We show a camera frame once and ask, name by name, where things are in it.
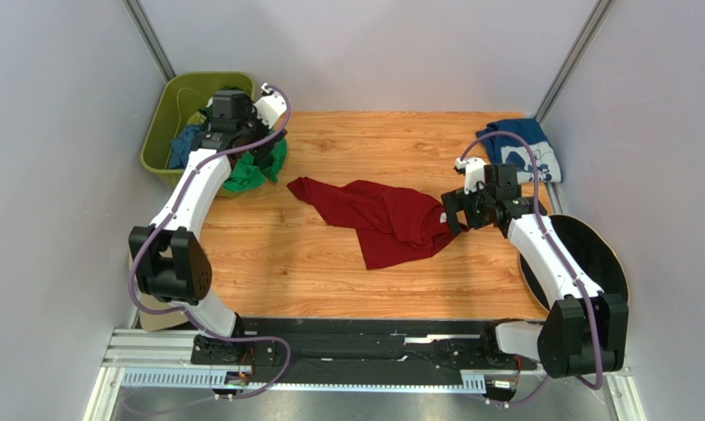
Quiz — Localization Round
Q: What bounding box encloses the dark red t-shirt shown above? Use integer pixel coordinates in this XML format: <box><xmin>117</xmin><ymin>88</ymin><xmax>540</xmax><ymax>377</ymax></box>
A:
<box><xmin>288</xmin><ymin>177</ymin><xmax>456</xmax><ymax>270</ymax></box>

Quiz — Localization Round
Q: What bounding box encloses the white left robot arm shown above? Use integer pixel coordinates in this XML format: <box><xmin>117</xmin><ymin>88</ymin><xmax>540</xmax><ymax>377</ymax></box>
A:
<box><xmin>128</xmin><ymin>83</ymin><xmax>291</xmax><ymax>342</ymax></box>

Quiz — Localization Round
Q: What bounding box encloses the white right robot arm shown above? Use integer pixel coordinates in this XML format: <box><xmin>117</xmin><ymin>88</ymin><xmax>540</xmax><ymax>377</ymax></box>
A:
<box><xmin>441</xmin><ymin>158</ymin><xmax>629</xmax><ymax>378</ymax></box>

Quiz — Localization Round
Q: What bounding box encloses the green t-shirt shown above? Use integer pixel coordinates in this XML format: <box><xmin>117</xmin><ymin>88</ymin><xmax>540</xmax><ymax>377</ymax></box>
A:
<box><xmin>222</xmin><ymin>154</ymin><xmax>284</xmax><ymax>193</ymax></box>

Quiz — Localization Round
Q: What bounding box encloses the folded blue printed t-shirt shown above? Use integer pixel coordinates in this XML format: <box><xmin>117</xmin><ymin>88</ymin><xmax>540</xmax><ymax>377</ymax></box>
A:
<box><xmin>475</xmin><ymin>118</ymin><xmax>562</xmax><ymax>184</ymax></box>

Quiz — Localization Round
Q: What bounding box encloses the dark blue garment in basket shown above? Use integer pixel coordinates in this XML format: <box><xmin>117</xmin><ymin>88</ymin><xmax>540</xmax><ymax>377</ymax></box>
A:
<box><xmin>167</xmin><ymin>125</ymin><xmax>201</xmax><ymax>169</ymax></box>

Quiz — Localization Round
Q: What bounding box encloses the black wide-brim hat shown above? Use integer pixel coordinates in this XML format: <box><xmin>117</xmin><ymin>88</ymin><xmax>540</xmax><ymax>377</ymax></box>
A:
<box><xmin>549</xmin><ymin>214</ymin><xmax>630</xmax><ymax>303</ymax></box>

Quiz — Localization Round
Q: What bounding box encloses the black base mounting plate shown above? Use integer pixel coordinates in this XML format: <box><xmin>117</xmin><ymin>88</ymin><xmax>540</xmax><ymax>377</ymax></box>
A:
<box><xmin>190</xmin><ymin>318</ymin><xmax>537</xmax><ymax>386</ymax></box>

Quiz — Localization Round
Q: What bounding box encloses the beige bucket hat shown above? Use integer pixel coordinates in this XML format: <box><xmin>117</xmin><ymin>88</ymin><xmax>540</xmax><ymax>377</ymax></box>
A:
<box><xmin>139</xmin><ymin>295</ymin><xmax>189</xmax><ymax>332</ymax></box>

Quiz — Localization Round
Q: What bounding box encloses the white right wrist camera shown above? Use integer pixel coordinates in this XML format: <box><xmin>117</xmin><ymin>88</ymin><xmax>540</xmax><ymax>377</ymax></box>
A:
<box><xmin>454</xmin><ymin>157</ymin><xmax>487</xmax><ymax>195</ymax></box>

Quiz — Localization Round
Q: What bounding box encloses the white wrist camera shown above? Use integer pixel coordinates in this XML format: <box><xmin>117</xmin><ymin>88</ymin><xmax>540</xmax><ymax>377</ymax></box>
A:
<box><xmin>254</xmin><ymin>83</ymin><xmax>288</xmax><ymax>128</ymax></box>
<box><xmin>454</xmin><ymin>157</ymin><xmax>487</xmax><ymax>195</ymax></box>

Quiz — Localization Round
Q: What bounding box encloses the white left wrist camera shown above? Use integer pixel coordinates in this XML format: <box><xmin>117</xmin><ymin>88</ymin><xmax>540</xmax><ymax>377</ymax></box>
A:
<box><xmin>254</xmin><ymin>83</ymin><xmax>288</xmax><ymax>128</ymax></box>

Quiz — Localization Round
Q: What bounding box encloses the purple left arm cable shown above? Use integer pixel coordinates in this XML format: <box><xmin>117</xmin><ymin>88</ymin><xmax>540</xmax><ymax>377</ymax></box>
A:
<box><xmin>127</xmin><ymin>84</ymin><xmax>293</xmax><ymax>401</ymax></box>

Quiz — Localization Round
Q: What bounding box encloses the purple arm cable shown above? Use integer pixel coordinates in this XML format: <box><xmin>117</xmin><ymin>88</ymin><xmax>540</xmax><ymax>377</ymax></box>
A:
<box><xmin>127</xmin><ymin>84</ymin><xmax>293</xmax><ymax>401</ymax></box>
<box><xmin>459</xmin><ymin>130</ymin><xmax>605</xmax><ymax>407</ymax></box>

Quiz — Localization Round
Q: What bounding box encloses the left aluminium corner post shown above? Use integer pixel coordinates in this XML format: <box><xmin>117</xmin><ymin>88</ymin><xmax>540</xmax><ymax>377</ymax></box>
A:
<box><xmin>123</xmin><ymin>0</ymin><xmax>176</xmax><ymax>82</ymax></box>

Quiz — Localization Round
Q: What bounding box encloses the aluminium corner post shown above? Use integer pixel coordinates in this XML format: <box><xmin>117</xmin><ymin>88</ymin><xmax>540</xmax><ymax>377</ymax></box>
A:
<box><xmin>123</xmin><ymin>0</ymin><xmax>176</xmax><ymax>82</ymax></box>
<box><xmin>534</xmin><ymin>0</ymin><xmax>616</xmax><ymax>125</ymax></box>

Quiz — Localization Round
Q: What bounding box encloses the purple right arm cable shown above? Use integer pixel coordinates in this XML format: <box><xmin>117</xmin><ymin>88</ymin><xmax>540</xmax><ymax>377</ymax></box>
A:
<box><xmin>459</xmin><ymin>130</ymin><xmax>605</xmax><ymax>407</ymax></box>

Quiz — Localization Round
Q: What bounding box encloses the right aluminium corner post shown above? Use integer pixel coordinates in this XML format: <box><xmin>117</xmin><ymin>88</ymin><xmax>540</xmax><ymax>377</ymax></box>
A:
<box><xmin>534</xmin><ymin>0</ymin><xmax>616</xmax><ymax>125</ymax></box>

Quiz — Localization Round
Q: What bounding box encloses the aluminium frame rail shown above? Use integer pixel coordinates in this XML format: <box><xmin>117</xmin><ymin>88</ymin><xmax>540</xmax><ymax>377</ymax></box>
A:
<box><xmin>84</xmin><ymin>318</ymin><xmax>645</xmax><ymax>420</ymax></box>

